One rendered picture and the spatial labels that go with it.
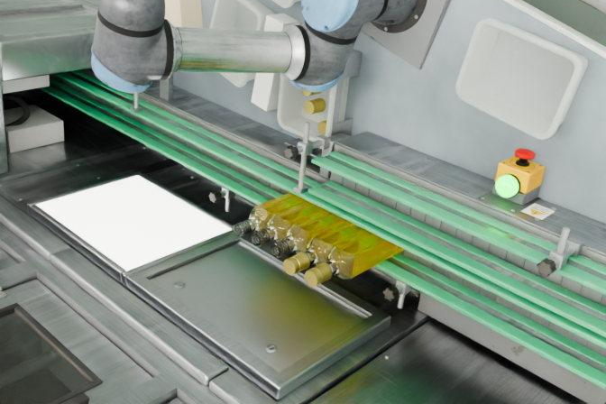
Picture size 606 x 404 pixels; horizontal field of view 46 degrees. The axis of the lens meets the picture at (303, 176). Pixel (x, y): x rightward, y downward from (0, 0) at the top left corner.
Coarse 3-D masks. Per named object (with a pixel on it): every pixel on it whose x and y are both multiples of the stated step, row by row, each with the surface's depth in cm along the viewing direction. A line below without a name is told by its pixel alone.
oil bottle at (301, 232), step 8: (312, 216) 154; (320, 216) 155; (328, 216) 155; (336, 216) 155; (296, 224) 150; (304, 224) 151; (312, 224) 151; (320, 224) 151; (328, 224) 152; (336, 224) 153; (288, 232) 149; (296, 232) 148; (304, 232) 148; (312, 232) 148; (320, 232) 150; (296, 240) 147; (304, 240) 147; (296, 248) 148; (304, 248) 148
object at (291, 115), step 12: (288, 84) 176; (336, 84) 163; (288, 96) 177; (300, 96) 180; (312, 96) 178; (324, 96) 176; (288, 108) 179; (300, 108) 182; (288, 120) 179; (300, 120) 180; (312, 120) 180; (324, 120) 178; (300, 132) 174; (312, 132) 174
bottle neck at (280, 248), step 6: (282, 240) 146; (288, 240) 147; (294, 240) 147; (276, 246) 144; (282, 246) 145; (288, 246) 146; (294, 246) 147; (276, 252) 146; (282, 252) 145; (288, 252) 146
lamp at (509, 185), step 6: (510, 174) 139; (498, 180) 139; (504, 180) 138; (510, 180) 137; (516, 180) 138; (498, 186) 139; (504, 186) 138; (510, 186) 137; (516, 186) 138; (498, 192) 140; (504, 192) 138; (510, 192) 138; (516, 192) 138
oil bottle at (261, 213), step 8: (272, 200) 160; (280, 200) 161; (288, 200) 161; (296, 200) 161; (304, 200) 162; (256, 208) 156; (264, 208) 156; (272, 208) 157; (280, 208) 157; (256, 216) 154; (264, 216) 154; (264, 224) 154
